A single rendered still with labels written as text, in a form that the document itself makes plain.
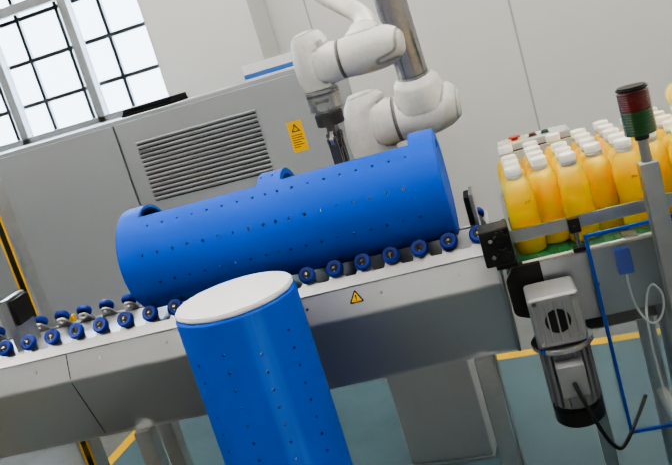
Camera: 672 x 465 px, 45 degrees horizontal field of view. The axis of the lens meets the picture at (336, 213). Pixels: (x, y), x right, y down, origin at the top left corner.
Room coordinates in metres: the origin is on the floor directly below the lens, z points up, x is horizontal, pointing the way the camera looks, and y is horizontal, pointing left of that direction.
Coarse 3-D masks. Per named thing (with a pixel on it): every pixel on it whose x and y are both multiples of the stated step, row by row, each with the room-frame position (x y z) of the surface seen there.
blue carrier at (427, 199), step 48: (432, 144) 1.99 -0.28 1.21; (240, 192) 2.10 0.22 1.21; (288, 192) 2.04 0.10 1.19; (336, 192) 2.00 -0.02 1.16; (384, 192) 1.96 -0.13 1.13; (432, 192) 1.94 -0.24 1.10; (144, 240) 2.11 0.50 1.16; (192, 240) 2.07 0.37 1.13; (240, 240) 2.04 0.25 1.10; (288, 240) 2.01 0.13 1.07; (336, 240) 2.00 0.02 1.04; (384, 240) 1.99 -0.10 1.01; (432, 240) 2.02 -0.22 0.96; (144, 288) 2.11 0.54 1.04; (192, 288) 2.10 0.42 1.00
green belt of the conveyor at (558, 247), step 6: (570, 240) 1.89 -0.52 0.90; (552, 246) 1.89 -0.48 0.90; (558, 246) 1.87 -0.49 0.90; (564, 246) 1.86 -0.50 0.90; (570, 246) 1.85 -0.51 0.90; (516, 252) 1.92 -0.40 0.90; (540, 252) 1.87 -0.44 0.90; (546, 252) 1.85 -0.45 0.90; (552, 252) 1.84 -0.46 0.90; (558, 252) 1.83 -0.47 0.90; (522, 258) 1.86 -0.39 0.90; (528, 258) 1.85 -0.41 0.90; (534, 258) 1.84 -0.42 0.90
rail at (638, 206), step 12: (624, 204) 1.79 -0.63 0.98; (636, 204) 1.78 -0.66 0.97; (588, 216) 1.80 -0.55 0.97; (600, 216) 1.80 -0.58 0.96; (612, 216) 1.79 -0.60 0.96; (624, 216) 1.79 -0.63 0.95; (528, 228) 1.83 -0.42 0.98; (540, 228) 1.82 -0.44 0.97; (552, 228) 1.82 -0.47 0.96; (564, 228) 1.81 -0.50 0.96; (516, 240) 1.84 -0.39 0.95
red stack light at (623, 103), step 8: (648, 88) 1.61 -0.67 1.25; (616, 96) 1.63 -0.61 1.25; (624, 96) 1.61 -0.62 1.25; (632, 96) 1.60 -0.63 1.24; (640, 96) 1.60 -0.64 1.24; (648, 96) 1.60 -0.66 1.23; (624, 104) 1.61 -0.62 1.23; (632, 104) 1.60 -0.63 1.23; (640, 104) 1.60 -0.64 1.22; (648, 104) 1.60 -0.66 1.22; (624, 112) 1.62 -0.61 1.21; (632, 112) 1.60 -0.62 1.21
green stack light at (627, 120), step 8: (640, 112) 1.60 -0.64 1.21; (648, 112) 1.60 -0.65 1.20; (624, 120) 1.62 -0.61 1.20; (632, 120) 1.60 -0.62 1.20; (640, 120) 1.60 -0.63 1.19; (648, 120) 1.60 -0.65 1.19; (624, 128) 1.63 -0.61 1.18; (632, 128) 1.61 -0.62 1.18; (640, 128) 1.60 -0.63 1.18; (648, 128) 1.60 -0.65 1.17; (656, 128) 1.61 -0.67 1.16; (632, 136) 1.61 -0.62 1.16
